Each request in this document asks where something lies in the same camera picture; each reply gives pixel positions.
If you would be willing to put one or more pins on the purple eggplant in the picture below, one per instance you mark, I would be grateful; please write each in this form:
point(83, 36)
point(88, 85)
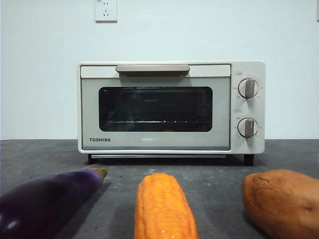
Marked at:
point(49, 199)

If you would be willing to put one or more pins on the beige round oven knob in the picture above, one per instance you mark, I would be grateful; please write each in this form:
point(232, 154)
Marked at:
point(248, 128)
point(248, 88)

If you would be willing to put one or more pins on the cream Toshiba toaster oven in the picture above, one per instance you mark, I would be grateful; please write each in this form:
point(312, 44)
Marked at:
point(259, 109)

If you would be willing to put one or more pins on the orange corn cob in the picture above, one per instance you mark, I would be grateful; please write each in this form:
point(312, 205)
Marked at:
point(162, 206)

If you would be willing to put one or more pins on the brown sweet potato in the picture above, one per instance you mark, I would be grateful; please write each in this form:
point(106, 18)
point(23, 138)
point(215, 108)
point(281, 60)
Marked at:
point(281, 204)

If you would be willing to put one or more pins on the white wall socket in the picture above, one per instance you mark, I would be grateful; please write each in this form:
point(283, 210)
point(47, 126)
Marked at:
point(106, 15)

